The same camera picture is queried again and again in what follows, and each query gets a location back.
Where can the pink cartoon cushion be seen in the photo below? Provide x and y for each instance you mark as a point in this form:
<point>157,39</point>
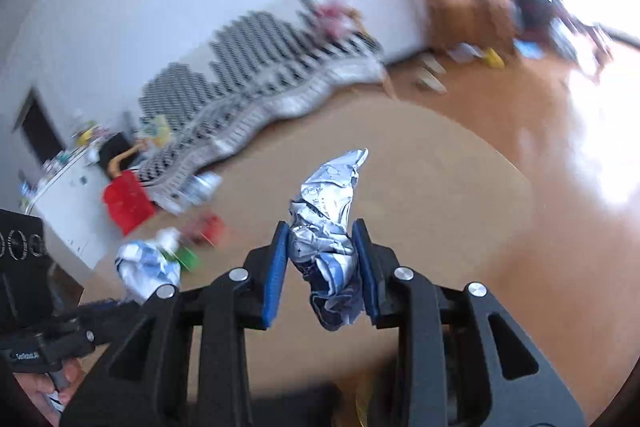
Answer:
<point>332,14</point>

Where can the colourful picture book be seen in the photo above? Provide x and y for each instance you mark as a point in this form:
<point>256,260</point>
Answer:
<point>157,129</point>

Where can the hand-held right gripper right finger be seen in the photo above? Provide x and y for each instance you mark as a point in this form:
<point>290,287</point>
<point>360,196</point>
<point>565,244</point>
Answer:
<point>362,277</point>

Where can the beige slipper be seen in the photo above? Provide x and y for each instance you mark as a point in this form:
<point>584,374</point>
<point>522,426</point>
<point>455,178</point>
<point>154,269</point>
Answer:
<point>432,64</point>
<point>432,83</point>

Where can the silver blue foil wrapper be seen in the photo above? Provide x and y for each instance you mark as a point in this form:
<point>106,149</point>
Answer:
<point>325,217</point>

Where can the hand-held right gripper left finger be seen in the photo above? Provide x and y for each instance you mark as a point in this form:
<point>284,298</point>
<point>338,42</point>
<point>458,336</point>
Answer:
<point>276,277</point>

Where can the black box with rings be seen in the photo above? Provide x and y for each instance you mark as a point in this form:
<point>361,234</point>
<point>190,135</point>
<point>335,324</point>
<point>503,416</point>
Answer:
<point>20,267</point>

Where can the white cabinet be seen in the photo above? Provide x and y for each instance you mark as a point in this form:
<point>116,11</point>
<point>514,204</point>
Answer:
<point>70,202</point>

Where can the person's left hand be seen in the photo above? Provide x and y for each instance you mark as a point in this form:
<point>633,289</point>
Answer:
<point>40,394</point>

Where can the yellow toy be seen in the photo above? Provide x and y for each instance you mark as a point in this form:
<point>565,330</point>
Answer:
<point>492,57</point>

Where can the white toy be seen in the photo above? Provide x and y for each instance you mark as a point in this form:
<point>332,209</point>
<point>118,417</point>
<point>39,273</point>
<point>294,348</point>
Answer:
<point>462,52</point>

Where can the printed crumpled paper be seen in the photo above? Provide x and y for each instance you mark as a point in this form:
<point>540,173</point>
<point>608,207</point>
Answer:
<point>205,184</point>

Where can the cluster of small bottles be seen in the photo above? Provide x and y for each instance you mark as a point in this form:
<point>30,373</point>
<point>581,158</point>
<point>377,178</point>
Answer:
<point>50,167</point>

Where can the red box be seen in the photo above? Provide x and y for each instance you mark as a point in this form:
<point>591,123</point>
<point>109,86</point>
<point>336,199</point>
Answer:
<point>207,227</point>

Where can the red plastic chair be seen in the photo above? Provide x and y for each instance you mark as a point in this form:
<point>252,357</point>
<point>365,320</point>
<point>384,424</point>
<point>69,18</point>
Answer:
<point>127,202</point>

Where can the wooden sofa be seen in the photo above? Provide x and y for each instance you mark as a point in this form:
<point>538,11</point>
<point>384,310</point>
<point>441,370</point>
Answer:
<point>122,155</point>

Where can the black white striped blanket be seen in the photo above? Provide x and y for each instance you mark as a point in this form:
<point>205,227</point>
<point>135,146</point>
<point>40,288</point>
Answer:
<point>250,97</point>

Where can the pile of small toys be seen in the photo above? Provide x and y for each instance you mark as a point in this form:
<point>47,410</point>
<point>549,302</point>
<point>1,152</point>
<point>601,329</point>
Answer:
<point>87,134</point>

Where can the blue white wrapper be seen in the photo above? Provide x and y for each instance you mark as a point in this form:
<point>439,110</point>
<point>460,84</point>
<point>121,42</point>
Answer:
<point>145,264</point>

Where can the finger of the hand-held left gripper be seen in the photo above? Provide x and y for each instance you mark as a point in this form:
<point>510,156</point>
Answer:
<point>100,314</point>

